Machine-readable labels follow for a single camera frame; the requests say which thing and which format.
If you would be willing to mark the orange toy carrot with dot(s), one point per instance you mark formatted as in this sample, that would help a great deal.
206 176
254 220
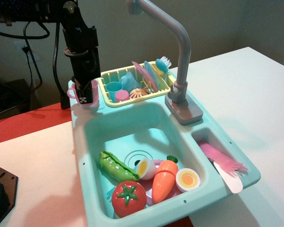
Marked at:
164 179

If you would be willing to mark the green toy pea pod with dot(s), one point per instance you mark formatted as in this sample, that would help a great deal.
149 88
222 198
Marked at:
116 168

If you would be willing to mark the pink toy fork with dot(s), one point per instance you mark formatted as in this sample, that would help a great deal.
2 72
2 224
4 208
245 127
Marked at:
226 163

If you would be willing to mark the right toy egg half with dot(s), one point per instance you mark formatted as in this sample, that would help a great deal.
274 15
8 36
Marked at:
187 179

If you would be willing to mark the pink plastic cup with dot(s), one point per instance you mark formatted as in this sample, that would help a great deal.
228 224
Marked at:
95 94

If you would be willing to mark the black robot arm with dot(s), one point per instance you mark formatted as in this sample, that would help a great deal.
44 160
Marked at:
81 40

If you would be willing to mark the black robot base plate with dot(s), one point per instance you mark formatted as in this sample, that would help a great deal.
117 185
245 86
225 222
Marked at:
8 192

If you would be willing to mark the pink plate in rack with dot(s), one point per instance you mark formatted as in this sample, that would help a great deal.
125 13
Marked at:
145 74

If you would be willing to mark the light blue cup in rack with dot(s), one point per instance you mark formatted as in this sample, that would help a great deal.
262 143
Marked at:
128 82

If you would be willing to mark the white wall outlet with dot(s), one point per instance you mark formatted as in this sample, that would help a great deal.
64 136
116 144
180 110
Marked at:
19 45

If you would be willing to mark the left toy egg half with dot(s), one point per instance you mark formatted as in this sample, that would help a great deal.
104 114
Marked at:
146 169

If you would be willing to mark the mint green toy sink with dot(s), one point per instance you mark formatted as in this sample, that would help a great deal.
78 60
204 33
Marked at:
141 128

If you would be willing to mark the white toy knife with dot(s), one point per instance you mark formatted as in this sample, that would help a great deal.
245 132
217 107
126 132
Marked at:
232 180

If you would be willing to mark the red toy tomato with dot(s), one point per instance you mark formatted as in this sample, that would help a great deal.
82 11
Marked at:
128 197

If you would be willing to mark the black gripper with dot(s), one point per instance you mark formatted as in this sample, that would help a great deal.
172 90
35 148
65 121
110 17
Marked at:
86 67

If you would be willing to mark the toy onion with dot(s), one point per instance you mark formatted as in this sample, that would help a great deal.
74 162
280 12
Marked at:
138 92

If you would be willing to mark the pink cup in rack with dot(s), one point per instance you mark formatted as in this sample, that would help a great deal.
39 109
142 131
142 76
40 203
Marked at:
121 95

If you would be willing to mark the blue dish brush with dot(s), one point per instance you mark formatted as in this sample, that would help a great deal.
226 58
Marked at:
163 65

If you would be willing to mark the blue plate in rack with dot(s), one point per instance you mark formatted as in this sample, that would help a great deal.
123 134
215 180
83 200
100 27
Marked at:
153 75

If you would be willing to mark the toy egg half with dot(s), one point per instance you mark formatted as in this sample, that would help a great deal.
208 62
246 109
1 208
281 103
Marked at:
187 179
146 169

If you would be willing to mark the yellow dish rack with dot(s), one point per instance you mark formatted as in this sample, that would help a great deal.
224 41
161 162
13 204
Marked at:
116 74

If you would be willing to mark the grey toy faucet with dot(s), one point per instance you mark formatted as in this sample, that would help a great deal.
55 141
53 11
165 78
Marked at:
181 105

